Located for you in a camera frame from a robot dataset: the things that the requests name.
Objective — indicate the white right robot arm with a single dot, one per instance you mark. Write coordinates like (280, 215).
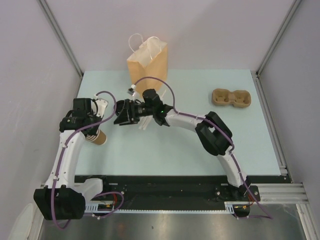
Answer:
(214, 135)

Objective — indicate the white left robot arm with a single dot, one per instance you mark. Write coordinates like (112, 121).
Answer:
(60, 198)

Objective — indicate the right white cable duct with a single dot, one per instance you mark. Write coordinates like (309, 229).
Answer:
(239, 207)

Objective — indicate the left white cable duct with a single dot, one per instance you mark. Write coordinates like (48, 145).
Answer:
(98, 208)

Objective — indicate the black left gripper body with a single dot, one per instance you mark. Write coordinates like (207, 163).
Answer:
(94, 117)

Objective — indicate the white cable duct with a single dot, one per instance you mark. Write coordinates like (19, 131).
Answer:
(239, 207)
(98, 208)

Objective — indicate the brown paper takeout bag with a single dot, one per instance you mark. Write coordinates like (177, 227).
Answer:
(150, 59)

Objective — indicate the brown cardboard cup carrier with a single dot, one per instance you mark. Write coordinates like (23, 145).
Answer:
(237, 98)

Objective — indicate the stack of brown paper cups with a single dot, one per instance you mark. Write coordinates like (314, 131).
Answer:
(99, 138)

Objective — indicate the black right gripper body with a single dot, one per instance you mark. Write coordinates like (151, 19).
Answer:
(137, 109)

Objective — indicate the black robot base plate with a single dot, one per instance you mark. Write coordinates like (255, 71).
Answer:
(173, 193)

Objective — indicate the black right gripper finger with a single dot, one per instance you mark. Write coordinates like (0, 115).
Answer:
(122, 105)
(125, 120)

